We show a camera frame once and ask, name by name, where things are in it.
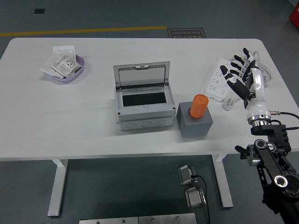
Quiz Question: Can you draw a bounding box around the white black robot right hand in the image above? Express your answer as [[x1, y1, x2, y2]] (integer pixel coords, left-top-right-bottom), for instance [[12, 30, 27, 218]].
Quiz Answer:
[[219, 48, 271, 119]]

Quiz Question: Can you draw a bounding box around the orange cylinder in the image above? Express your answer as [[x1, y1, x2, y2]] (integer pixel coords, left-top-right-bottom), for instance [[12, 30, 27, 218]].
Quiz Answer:
[[188, 93, 209, 119]]

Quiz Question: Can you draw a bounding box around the grey electrical box with lid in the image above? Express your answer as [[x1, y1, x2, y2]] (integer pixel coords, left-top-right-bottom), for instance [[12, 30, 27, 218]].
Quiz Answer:
[[113, 61, 177, 132]]

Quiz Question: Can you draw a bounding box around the grey cube with round hole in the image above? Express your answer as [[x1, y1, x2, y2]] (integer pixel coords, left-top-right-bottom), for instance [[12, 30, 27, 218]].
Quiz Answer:
[[177, 101, 214, 138]]

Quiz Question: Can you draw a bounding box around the white power strip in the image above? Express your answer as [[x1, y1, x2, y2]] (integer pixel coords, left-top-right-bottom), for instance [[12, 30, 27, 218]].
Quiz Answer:
[[204, 58, 234, 103]]

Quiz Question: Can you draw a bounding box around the red object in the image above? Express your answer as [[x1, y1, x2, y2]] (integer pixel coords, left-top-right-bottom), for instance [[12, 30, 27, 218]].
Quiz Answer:
[[289, 0, 299, 24]]

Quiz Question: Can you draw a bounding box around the dark floor sign sticker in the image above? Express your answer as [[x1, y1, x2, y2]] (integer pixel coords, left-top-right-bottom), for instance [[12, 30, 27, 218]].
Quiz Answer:
[[167, 28, 207, 39]]

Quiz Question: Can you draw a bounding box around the white table leg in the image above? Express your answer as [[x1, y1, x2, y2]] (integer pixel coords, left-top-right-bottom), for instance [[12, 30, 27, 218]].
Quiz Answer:
[[212, 154, 234, 208], [47, 159, 69, 217]]

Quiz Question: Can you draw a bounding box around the grey metal foot pedal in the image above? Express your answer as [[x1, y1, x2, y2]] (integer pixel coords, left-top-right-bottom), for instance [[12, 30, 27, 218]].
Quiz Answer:
[[184, 186, 207, 209], [177, 165, 199, 186]]

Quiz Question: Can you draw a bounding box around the yellow floor tape line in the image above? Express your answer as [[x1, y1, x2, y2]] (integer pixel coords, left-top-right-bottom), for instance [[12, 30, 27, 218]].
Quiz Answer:
[[0, 25, 168, 37]]

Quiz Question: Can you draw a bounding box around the purple plastic tray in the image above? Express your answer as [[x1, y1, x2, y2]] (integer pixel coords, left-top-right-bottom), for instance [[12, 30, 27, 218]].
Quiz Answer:
[[41, 55, 85, 83]]

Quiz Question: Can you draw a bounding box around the white plate under socket plate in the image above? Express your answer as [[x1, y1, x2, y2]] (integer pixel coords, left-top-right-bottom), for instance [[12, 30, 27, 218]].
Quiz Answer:
[[41, 56, 66, 79]]

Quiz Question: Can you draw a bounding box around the white power cord with plug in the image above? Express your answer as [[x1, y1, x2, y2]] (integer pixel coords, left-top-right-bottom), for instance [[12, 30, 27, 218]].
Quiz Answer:
[[221, 51, 273, 112]]

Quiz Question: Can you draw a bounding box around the black pedal cable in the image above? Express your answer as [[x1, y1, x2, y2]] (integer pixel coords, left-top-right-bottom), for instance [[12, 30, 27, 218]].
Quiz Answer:
[[190, 174, 210, 224]]

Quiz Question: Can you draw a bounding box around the grey metal base plate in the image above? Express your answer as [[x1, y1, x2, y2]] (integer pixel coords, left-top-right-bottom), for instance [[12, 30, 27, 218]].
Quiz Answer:
[[78, 217, 139, 224], [138, 212, 197, 224]]

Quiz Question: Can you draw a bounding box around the white wall socket plate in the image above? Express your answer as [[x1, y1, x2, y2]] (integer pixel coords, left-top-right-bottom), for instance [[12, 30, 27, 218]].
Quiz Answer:
[[50, 54, 79, 77]]

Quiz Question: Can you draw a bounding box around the white blank switch plate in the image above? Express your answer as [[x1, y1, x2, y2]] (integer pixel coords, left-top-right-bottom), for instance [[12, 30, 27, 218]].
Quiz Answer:
[[52, 45, 77, 59]]

